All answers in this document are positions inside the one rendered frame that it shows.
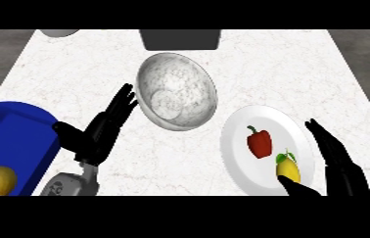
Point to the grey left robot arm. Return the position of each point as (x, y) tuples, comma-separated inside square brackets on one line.
[(72, 183)]

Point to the yellow lemon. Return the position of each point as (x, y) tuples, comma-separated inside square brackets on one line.
[(287, 170)]

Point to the red bell pepper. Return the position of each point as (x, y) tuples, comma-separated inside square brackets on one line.
[(259, 144)]

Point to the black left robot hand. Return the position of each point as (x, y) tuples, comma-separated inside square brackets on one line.
[(100, 131)]

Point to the blue container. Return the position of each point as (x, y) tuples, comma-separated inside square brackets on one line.
[(26, 144)]

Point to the grey marbled bowl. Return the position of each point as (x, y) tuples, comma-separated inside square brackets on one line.
[(175, 91)]

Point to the dark grey box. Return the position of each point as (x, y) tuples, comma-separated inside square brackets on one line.
[(180, 39)]

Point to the white plate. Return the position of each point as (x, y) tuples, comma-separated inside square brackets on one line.
[(255, 170)]

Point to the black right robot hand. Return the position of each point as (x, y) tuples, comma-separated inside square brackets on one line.
[(339, 163)]

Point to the yellow fruit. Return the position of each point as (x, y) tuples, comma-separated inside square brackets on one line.
[(6, 180)]

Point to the pale grey round object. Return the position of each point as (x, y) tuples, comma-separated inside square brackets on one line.
[(59, 32)]

